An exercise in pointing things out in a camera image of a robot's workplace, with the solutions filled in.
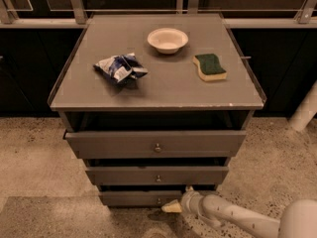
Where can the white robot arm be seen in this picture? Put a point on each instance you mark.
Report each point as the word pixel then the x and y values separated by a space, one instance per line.
pixel 298 220

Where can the blue white chip bag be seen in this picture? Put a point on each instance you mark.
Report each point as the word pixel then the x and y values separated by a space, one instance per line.
pixel 121 69

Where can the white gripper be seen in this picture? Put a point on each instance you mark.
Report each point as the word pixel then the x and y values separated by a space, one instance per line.
pixel 190 202

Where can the white pole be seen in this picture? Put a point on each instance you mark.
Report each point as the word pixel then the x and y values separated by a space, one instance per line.
pixel 305 111

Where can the grey middle drawer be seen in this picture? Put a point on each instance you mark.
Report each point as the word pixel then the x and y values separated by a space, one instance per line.
pixel 156 175

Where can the grey drawer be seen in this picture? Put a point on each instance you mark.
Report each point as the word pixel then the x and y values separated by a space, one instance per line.
pixel 156 175
pixel 152 198
pixel 155 144

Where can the metal railing frame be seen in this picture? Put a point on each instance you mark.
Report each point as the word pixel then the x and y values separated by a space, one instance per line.
pixel 236 14

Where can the grey drawer cabinet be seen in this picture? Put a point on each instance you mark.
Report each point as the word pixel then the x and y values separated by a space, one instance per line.
pixel 170 97

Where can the white bowl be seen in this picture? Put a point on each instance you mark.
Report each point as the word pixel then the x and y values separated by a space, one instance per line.
pixel 167 41

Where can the green yellow sponge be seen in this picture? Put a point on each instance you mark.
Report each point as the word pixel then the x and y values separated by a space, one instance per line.
pixel 209 68

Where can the grey top drawer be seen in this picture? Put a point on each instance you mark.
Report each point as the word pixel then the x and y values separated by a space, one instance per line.
pixel 155 144

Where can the grey bottom drawer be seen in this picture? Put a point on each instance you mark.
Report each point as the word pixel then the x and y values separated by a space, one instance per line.
pixel 152 198

